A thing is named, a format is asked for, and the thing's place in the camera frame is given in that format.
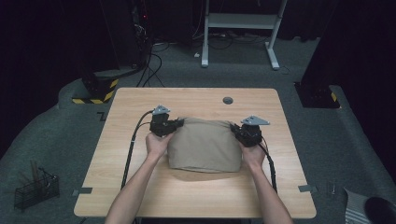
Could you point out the black floor tape mark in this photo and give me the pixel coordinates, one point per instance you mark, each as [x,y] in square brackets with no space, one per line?
[102,116]

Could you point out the person's left hand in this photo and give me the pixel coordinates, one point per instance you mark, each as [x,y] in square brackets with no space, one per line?
[157,144]

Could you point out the person's right hand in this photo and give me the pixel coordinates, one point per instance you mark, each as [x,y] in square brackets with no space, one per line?
[253,157]

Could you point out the brown wooden sticks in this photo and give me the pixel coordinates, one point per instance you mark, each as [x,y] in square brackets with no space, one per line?
[34,171]

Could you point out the black yellow striped stand base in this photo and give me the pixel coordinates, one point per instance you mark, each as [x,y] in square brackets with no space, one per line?
[99,90]

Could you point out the white metal stand frame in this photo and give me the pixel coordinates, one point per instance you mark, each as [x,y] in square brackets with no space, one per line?
[239,21]

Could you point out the khaki shorts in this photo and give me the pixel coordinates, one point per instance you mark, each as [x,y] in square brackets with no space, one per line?
[205,144]

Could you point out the grey striped mat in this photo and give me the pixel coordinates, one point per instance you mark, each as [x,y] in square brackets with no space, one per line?
[355,208]

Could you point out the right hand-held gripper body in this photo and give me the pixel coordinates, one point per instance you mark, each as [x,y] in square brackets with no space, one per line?
[250,133]

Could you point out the dark equipment rack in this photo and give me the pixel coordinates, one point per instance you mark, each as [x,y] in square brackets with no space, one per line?
[124,34]

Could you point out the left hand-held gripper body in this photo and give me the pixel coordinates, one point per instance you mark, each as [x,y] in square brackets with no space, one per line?
[159,124]

